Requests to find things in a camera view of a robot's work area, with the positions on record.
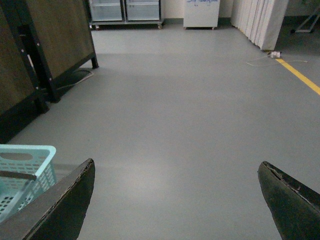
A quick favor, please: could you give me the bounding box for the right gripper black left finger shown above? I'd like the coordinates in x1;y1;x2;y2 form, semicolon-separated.
0;158;96;240

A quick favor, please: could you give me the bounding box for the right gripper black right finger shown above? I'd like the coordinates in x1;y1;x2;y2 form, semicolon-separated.
257;161;320;240

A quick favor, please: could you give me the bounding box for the light blue plastic basket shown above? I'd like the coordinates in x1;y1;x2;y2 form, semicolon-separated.
0;144;57;222

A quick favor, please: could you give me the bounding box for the white power strip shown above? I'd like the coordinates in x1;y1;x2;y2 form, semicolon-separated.
267;51;281;59

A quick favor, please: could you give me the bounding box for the dark wooden display stand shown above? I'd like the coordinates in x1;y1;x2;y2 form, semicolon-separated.
0;0;99;144

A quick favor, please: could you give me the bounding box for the white folding partition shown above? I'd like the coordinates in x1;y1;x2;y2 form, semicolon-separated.
231;0;289;51

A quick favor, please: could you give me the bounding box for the glass door refrigerator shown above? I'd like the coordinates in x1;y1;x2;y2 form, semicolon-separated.
88;0;164;30

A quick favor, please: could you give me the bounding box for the white cabinet on wheels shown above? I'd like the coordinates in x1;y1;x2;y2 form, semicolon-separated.
183;0;221;30

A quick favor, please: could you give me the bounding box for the white floor cable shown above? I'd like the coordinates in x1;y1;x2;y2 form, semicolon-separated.
245;55;310;68

